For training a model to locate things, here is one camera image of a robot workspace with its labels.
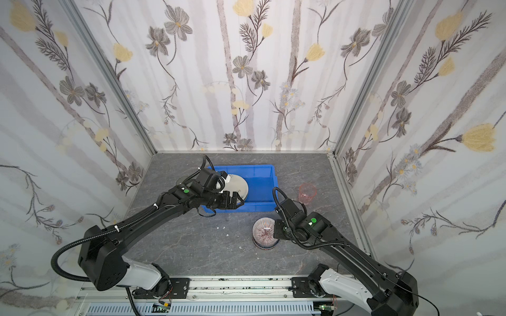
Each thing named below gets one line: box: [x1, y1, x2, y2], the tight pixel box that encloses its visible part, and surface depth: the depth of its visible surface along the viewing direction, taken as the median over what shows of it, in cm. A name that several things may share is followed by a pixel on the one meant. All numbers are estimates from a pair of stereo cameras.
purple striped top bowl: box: [251, 216, 281, 251], surface depth 80 cm
